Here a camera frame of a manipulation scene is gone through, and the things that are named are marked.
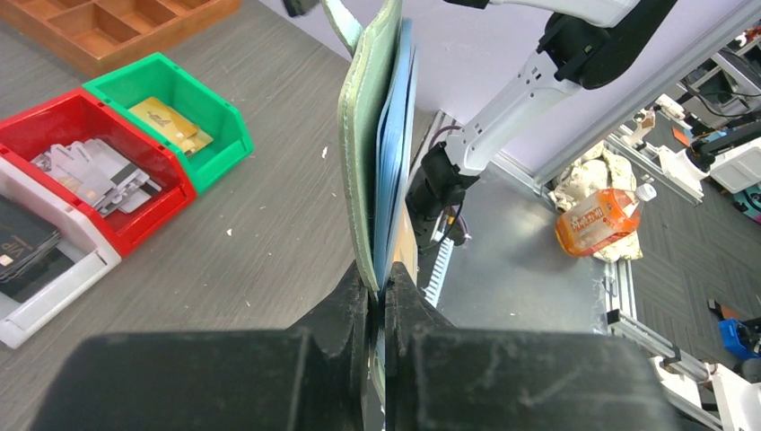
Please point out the orange drink bottle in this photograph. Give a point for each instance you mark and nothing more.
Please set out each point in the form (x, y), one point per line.
(603, 218)

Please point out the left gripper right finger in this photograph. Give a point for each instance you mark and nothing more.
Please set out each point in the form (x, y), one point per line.
(441, 377)

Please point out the green card holder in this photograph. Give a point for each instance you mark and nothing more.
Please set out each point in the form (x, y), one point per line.
(375, 116)

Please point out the green plastic bin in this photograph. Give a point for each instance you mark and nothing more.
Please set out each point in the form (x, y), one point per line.
(155, 75)

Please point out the gold cards stack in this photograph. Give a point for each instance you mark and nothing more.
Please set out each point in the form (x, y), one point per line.
(173, 126)

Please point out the white plastic bin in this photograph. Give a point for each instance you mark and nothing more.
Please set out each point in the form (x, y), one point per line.
(81, 259)

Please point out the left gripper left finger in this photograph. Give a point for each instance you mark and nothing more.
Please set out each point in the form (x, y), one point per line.
(308, 376)

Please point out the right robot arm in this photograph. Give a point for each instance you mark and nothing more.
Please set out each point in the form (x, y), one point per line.
(585, 45)

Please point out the black VIP cards stack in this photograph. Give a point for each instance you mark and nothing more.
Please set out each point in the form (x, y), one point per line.
(30, 257)

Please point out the wooden compartment tray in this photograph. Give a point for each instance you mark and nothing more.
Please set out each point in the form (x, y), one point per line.
(97, 37)

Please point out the silver cards stack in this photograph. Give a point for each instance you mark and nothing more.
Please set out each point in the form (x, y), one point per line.
(99, 175)

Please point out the red plastic bin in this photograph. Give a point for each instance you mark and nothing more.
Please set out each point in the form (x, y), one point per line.
(77, 116)

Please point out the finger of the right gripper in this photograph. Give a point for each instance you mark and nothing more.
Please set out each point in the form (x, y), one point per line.
(299, 8)

